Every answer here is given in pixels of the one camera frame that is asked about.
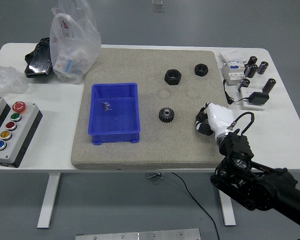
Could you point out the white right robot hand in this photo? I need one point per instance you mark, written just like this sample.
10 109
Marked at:
221 120

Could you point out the large black gear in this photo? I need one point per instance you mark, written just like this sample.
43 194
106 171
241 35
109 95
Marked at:
166 115

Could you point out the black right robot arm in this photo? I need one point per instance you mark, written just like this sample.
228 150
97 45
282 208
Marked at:
265 185

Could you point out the small black hex nut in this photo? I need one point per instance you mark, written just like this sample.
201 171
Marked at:
202 70

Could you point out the large black hex nut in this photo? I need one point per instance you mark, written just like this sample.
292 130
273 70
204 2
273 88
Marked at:
172 77

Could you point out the blue plastic box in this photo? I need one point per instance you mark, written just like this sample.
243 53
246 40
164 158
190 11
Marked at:
115 117

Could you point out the grey button control box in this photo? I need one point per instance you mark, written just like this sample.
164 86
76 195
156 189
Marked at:
15 140

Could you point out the white power socket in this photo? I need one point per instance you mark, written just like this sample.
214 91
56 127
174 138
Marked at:
246 93

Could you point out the black cylindrical capacitor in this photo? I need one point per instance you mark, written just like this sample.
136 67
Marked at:
262 67
253 71
246 70
244 85
253 60
269 85

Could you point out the black plug adapter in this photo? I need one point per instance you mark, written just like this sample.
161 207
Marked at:
258 98

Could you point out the white circuit breaker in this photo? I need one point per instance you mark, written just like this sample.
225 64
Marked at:
231 72

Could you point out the flat white carton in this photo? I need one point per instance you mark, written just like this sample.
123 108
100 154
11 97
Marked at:
232 56

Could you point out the grey-brown mat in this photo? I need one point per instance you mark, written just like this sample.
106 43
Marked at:
145 150

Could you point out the white table leg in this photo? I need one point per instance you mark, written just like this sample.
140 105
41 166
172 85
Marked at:
227 212
49 200

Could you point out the small metal part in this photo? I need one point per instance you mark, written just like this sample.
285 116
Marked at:
106 106

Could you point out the clear floor marker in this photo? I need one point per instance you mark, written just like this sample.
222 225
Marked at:
157 2
159 9

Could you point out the silver metal plate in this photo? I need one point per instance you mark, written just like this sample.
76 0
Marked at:
140 235

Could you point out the translucent white plastic bag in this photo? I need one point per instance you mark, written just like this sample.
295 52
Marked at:
72 50

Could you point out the glossy black package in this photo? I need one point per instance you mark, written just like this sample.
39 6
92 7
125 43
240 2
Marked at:
38 60

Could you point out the clear bubble wrap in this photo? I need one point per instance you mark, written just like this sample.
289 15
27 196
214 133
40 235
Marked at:
7 80

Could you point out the metal under-table bracket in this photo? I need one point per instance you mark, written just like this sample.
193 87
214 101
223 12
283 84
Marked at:
153 175

